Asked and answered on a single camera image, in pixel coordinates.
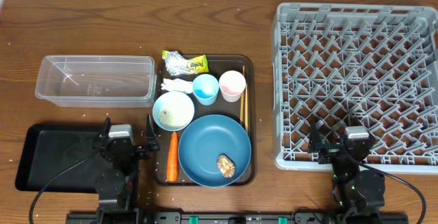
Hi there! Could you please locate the light blue bowl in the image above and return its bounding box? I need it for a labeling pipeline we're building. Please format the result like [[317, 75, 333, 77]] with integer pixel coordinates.
[[153, 91, 194, 130]]

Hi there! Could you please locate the white rice pile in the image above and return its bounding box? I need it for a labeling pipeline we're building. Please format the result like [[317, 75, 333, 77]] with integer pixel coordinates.
[[157, 103, 194, 131]]

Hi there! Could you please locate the blue plate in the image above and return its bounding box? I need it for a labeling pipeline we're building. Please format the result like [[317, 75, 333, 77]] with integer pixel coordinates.
[[178, 114, 252, 187]]

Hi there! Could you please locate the white tissue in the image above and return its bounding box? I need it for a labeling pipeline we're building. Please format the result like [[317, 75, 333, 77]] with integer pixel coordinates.
[[161, 78, 193, 94]]

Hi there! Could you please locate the blue cup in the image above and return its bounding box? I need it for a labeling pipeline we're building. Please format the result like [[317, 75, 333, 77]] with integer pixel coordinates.
[[192, 74, 219, 105]]

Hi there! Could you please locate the yellow foil snack wrapper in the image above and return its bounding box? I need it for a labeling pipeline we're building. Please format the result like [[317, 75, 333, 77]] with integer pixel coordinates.
[[162, 51, 209, 76]]

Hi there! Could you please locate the brown mushroom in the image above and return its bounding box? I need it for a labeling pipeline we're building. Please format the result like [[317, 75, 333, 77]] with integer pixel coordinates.
[[216, 154, 235, 178]]

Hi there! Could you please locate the pink cup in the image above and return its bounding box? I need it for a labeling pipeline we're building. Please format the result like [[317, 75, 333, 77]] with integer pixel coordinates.
[[219, 71, 246, 103]]

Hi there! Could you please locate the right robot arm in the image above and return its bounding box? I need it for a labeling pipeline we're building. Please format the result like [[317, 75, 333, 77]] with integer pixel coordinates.
[[307, 123, 385, 212]]

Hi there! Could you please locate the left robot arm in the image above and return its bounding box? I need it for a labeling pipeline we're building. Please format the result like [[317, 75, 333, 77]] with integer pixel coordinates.
[[92, 116, 160, 212]]

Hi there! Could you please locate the black waste tray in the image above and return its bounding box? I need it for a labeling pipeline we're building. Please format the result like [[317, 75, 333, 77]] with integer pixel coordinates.
[[15, 124, 112, 193]]

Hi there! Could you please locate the grey dishwasher rack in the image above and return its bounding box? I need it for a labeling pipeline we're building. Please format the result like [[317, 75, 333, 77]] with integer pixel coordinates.
[[271, 3, 437, 175]]

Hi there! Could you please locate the orange carrot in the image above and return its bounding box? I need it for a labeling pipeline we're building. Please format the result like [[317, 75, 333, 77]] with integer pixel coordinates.
[[166, 132, 179, 182]]

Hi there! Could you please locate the clear plastic bin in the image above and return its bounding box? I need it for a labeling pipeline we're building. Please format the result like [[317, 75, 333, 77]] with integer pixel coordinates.
[[35, 55, 157, 108]]

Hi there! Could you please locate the right wooden chopstick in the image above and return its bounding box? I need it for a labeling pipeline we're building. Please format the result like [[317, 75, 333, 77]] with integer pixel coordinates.
[[244, 85, 248, 133]]

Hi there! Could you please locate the wooden chopstick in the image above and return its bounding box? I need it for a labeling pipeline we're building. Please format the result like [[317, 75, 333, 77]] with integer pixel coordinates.
[[240, 66, 245, 125], [244, 85, 248, 133]]

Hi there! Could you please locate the brown serving tray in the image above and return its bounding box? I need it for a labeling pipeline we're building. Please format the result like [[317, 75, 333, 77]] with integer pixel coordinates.
[[153, 55, 257, 186]]

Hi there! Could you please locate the left wooden chopstick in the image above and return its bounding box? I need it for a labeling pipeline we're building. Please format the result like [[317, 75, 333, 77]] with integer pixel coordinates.
[[240, 66, 245, 125]]

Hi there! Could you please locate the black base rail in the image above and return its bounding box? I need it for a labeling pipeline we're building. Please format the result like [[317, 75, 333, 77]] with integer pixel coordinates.
[[65, 212, 409, 224]]

